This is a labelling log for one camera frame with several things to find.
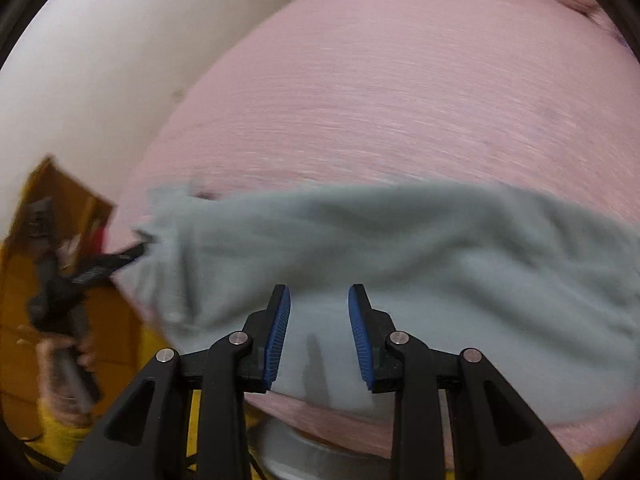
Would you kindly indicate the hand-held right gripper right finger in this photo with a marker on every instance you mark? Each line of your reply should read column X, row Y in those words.
column 359, row 340

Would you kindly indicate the pink floral bed sheet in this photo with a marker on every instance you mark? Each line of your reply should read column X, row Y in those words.
column 400, row 85

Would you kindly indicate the wooden cabinet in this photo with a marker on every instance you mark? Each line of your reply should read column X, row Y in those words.
column 75, row 190

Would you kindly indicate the person's left hand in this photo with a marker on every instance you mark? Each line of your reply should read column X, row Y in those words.
column 50, row 360

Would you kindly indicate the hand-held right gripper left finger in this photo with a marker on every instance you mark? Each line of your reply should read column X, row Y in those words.
column 278, row 340

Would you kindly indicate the grey-green pants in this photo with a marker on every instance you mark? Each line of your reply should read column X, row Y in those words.
column 400, row 250

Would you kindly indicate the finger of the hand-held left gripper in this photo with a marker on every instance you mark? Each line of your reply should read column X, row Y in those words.
column 112, row 260

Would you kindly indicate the person's left forearm yellow sleeve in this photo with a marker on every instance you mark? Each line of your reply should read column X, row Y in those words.
column 60, row 440

